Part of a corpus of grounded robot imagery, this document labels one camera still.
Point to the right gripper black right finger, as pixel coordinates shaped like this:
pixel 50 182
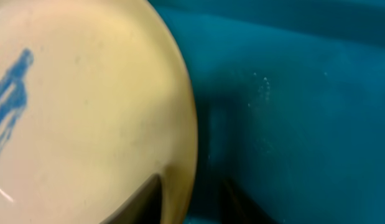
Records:
pixel 237 208

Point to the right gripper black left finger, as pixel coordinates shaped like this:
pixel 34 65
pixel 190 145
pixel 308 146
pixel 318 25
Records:
pixel 144 206

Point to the yellow plate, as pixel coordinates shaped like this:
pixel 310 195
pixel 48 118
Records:
pixel 94 99

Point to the teal plastic tray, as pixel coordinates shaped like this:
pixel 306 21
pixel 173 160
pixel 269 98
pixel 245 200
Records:
pixel 291 105

